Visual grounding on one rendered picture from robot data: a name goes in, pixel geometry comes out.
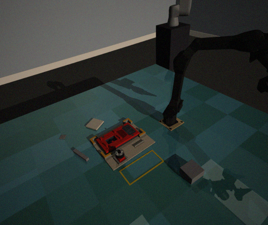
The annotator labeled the tan flat square tile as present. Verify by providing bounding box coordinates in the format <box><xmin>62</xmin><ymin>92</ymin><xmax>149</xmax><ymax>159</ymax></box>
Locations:
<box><xmin>86</xmin><ymin>118</ymin><xmax>104</xmax><ymax>130</ymax></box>

